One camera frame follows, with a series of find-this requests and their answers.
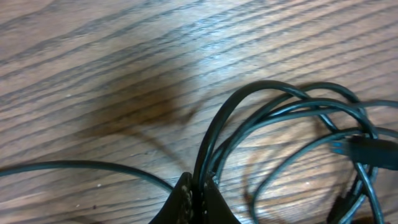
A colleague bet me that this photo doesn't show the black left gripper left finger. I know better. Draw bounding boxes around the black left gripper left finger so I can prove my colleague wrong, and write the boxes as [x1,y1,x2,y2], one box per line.
[149,172,193,224]

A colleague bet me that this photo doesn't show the black USB cable gray plug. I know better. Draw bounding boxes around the black USB cable gray plug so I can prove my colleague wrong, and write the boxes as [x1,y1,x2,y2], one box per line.
[1,161,173,192]

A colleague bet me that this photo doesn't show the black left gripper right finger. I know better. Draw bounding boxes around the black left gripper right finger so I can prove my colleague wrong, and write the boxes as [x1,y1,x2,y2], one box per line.
[202,179,240,224]

